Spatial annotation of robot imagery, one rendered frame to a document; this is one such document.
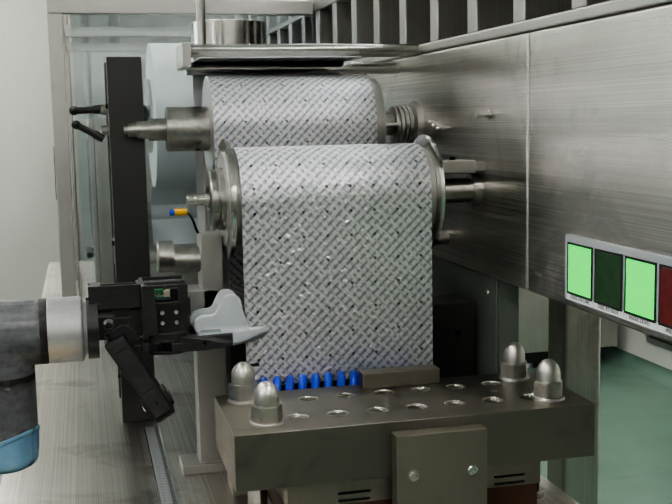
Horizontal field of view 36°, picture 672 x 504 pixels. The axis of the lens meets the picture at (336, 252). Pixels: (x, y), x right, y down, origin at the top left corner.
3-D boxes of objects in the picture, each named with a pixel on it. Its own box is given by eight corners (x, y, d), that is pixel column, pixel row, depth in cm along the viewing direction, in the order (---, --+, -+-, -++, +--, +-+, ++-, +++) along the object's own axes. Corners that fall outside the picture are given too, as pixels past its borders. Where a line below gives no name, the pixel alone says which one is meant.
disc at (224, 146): (218, 251, 136) (214, 138, 134) (222, 251, 136) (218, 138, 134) (234, 266, 121) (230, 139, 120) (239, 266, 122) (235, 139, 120)
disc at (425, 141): (405, 242, 142) (404, 134, 140) (409, 242, 142) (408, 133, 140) (442, 255, 127) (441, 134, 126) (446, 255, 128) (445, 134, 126)
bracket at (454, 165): (429, 172, 136) (429, 156, 136) (471, 170, 137) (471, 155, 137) (442, 173, 131) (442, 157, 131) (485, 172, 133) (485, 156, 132)
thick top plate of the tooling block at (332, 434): (215, 446, 121) (214, 395, 120) (533, 416, 130) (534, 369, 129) (235, 493, 105) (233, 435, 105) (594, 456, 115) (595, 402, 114)
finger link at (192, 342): (234, 335, 119) (156, 340, 117) (234, 348, 119) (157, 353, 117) (229, 327, 124) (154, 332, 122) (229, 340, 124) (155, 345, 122)
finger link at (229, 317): (272, 293, 121) (193, 298, 119) (274, 343, 122) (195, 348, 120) (268, 289, 124) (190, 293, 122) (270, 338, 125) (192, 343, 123)
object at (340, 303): (247, 392, 125) (242, 240, 123) (431, 377, 131) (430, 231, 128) (247, 393, 125) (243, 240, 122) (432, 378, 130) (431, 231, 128)
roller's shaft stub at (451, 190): (421, 207, 136) (421, 173, 136) (471, 205, 138) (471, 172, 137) (432, 210, 132) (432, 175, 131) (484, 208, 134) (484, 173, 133)
